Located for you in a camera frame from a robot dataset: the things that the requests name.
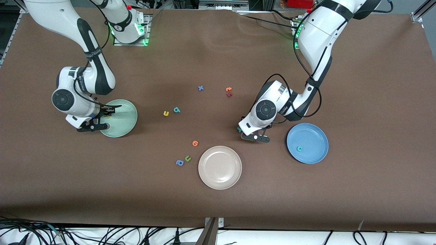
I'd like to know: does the green plate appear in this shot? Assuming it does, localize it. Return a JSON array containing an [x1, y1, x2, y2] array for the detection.
[[99, 99, 138, 138]]

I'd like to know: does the blue plate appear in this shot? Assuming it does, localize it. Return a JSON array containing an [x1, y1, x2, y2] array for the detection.
[[286, 123, 329, 164]]

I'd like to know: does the beige plate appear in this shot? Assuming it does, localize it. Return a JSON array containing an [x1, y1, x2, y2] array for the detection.
[[198, 146, 243, 190]]

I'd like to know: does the brown table cover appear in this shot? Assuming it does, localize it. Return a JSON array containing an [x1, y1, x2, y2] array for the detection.
[[0, 6, 436, 232]]

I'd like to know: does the dark metal beam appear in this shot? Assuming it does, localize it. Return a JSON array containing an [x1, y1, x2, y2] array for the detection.
[[195, 218, 218, 245]]

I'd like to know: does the red box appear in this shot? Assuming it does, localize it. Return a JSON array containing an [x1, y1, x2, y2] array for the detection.
[[287, 0, 317, 9]]

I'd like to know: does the gray metal box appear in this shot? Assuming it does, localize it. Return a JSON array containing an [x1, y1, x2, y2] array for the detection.
[[199, 0, 250, 11]]

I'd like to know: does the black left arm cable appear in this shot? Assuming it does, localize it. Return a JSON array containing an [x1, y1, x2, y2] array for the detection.
[[261, 14, 349, 119]]

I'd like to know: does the long black right arm cable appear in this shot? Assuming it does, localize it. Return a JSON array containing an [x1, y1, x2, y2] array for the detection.
[[88, 0, 111, 51]]

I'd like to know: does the black cable on table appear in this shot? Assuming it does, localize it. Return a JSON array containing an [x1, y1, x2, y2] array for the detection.
[[243, 15, 297, 26], [271, 10, 296, 20]]

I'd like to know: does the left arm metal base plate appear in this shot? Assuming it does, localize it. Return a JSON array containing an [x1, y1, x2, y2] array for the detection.
[[292, 18, 301, 50]]

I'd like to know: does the aluminium frame rail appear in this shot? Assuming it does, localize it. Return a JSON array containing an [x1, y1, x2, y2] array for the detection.
[[410, 0, 436, 23], [0, 9, 25, 67]]

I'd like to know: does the teal floor cable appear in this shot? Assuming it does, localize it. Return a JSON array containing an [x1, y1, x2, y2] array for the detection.
[[47, 224, 65, 237]]

